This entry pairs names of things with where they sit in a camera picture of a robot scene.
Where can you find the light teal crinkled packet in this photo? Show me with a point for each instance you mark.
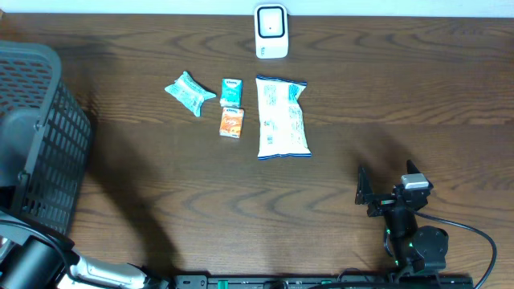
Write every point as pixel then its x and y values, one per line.
pixel 189 93

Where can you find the grey plastic mesh basket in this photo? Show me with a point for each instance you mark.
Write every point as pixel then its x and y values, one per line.
pixel 45 137

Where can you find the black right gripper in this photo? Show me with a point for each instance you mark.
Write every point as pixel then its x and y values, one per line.
pixel 365 195

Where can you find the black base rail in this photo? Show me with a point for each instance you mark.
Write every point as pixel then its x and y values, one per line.
pixel 350 281

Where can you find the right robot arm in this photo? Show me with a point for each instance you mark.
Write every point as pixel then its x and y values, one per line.
pixel 417 249

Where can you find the cream snack bag blue trim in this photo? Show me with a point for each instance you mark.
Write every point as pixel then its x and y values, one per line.
pixel 281 122

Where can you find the orange white tissue pack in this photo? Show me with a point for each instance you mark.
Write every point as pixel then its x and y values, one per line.
pixel 231 122

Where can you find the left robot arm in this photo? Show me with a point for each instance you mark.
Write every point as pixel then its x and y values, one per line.
pixel 34 256

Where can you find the teal tissue pack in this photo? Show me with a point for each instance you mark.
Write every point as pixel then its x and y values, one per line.
pixel 231 93

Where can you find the white barcode scanner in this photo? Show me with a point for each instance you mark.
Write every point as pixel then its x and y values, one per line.
pixel 271 31

